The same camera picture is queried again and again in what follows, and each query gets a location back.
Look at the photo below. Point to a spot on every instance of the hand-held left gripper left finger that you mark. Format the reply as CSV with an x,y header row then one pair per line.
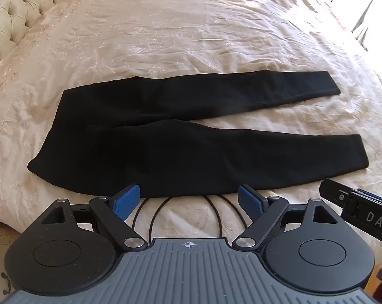
x,y
127,201

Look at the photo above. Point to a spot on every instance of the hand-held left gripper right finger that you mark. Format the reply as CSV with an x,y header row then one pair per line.
x,y
249,199

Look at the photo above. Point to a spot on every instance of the black pants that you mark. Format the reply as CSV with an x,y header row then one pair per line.
x,y
165,152

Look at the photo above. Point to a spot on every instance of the cream embroidered bedspread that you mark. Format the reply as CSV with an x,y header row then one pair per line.
x,y
178,38

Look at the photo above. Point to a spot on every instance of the beige tufted headboard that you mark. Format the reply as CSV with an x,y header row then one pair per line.
x,y
13,6

